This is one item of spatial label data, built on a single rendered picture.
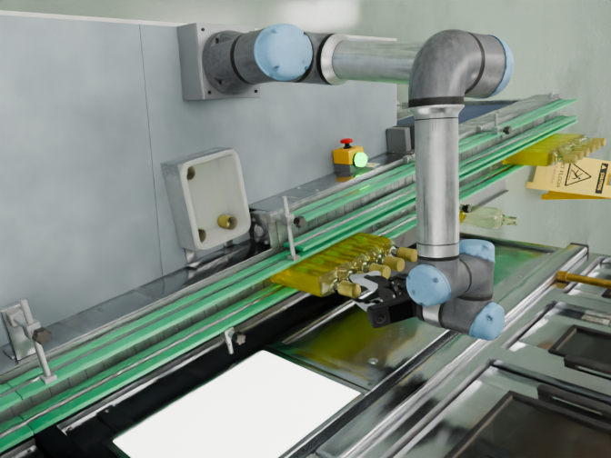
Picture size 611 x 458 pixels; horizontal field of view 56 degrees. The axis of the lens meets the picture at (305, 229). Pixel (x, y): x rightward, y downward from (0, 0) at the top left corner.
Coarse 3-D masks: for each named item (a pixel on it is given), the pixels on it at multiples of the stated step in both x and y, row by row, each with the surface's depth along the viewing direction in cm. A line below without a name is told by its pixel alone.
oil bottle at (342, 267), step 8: (312, 256) 153; (320, 256) 152; (328, 256) 151; (320, 264) 147; (328, 264) 146; (336, 264) 145; (344, 264) 145; (336, 272) 143; (344, 272) 143; (344, 280) 143
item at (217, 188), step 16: (192, 160) 138; (208, 160) 140; (224, 160) 149; (208, 176) 150; (224, 176) 151; (240, 176) 148; (192, 192) 147; (208, 192) 150; (224, 192) 153; (240, 192) 149; (192, 208) 139; (208, 208) 151; (224, 208) 154; (240, 208) 152; (192, 224) 140; (208, 224) 152; (240, 224) 153; (208, 240) 146; (224, 240) 147
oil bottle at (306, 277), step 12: (300, 264) 149; (312, 264) 148; (276, 276) 152; (288, 276) 148; (300, 276) 145; (312, 276) 142; (324, 276) 140; (336, 276) 141; (300, 288) 146; (312, 288) 143; (324, 288) 140
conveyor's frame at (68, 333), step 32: (544, 96) 265; (384, 160) 190; (288, 192) 169; (320, 192) 164; (256, 256) 151; (160, 288) 138; (192, 288) 138; (64, 320) 129; (96, 320) 126; (128, 320) 127; (0, 352) 118; (64, 352) 118
